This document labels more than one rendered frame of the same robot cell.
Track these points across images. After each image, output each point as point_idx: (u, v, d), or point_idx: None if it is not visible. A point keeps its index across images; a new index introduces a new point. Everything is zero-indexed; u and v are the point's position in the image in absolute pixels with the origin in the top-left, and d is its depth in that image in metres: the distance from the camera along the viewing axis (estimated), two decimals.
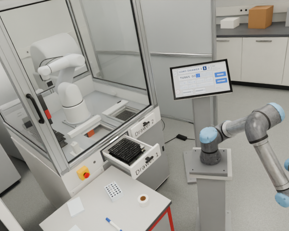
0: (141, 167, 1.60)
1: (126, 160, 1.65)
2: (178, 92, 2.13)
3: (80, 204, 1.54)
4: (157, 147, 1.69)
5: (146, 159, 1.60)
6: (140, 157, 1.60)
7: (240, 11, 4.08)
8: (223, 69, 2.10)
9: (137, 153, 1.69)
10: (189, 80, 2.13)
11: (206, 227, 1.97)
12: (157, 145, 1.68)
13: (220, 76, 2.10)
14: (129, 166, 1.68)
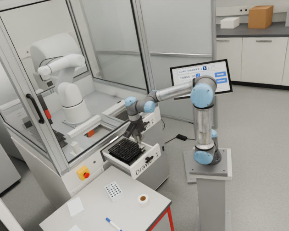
0: (141, 167, 1.60)
1: (126, 160, 1.65)
2: None
3: (80, 204, 1.54)
4: (157, 147, 1.69)
5: (146, 159, 1.60)
6: (140, 157, 1.60)
7: (240, 11, 4.08)
8: (223, 69, 2.10)
9: (137, 153, 1.69)
10: (189, 80, 2.13)
11: (206, 227, 1.97)
12: (157, 145, 1.68)
13: (220, 76, 2.10)
14: (129, 166, 1.68)
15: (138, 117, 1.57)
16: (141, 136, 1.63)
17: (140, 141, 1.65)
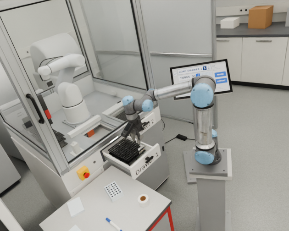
0: (141, 167, 1.60)
1: (126, 160, 1.65)
2: None
3: (80, 204, 1.54)
4: (157, 147, 1.69)
5: (146, 159, 1.60)
6: (140, 157, 1.60)
7: (240, 11, 4.08)
8: (223, 69, 2.10)
9: (137, 153, 1.69)
10: (189, 80, 2.13)
11: (206, 227, 1.97)
12: (157, 145, 1.68)
13: (220, 76, 2.10)
14: (129, 166, 1.68)
15: (136, 116, 1.55)
16: (139, 135, 1.61)
17: (138, 140, 1.63)
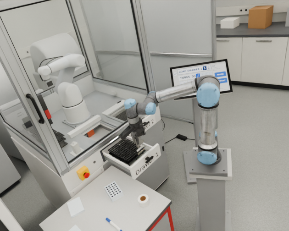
0: (141, 167, 1.60)
1: (126, 160, 1.65)
2: None
3: (80, 204, 1.54)
4: (157, 147, 1.69)
5: (146, 159, 1.60)
6: (140, 157, 1.60)
7: (240, 11, 4.08)
8: (223, 69, 2.10)
9: (137, 153, 1.69)
10: (189, 80, 2.13)
11: (206, 227, 1.97)
12: (157, 145, 1.68)
13: (220, 76, 2.10)
14: (129, 166, 1.68)
15: (136, 121, 1.51)
16: (138, 140, 1.57)
17: (137, 145, 1.59)
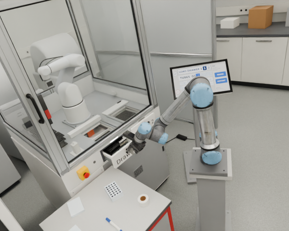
0: (122, 157, 1.73)
1: (109, 150, 1.77)
2: (178, 92, 2.13)
3: (80, 204, 1.54)
4: None
5: (127, 150, 1.73)
6: (121, 148, 1.72)
7: (240, 11, 4.08)
8: (223, 69, 2.10)
9: (119, 144, 1.82)
10: (189, 80, 2.13)
11: (206, 227, 1.97)
12: None
13: (220, 76, 2.10)
14: None
15: (136, 140, 1.52)
16: (128, 149, 1.63)
17: (127, 150, 1.67)
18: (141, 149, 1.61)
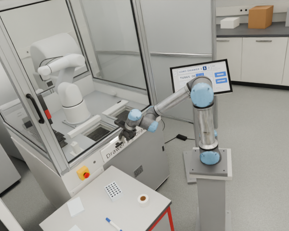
0: (111, 152, 1.81)
1: None
2: None
3: (80, 204, 1.54)
4: None
5: (116, 144, 1.80)
6: (111, 143, 1.80)
7: (240, 11, 4.08)
8: (223, 69, 2.10)
9: None
10: (189, 80, 2.13)
11: (206, 227, 1.97)
12: None
13: (220, 76, 2.10)
14: None
15: (127, 128, 1.52)
16: (119, 137, 1.63)
17: (118, 138, 1.67)
18: (132, 137, 1.61)
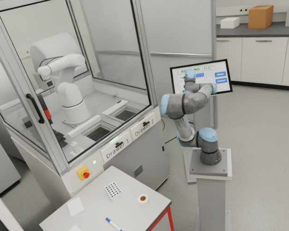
0: (111, 152, 1.81)
1: None
2: (178, 92, 2.13)
3: (80, 204, 1.54)
4: (127, 134, 1.89)
5: (116, 144, 1.80)
6: (111, 143, 1.80)
7: (240, 11, 4.08)
8: (223, 69, 2.10)
9: None
10: None
11: (206, 227, 1.97)
12: (127, 132, 1.89)
13: (220, 76, 2.10)
14: None
15: None
16: None
17: None
18: None
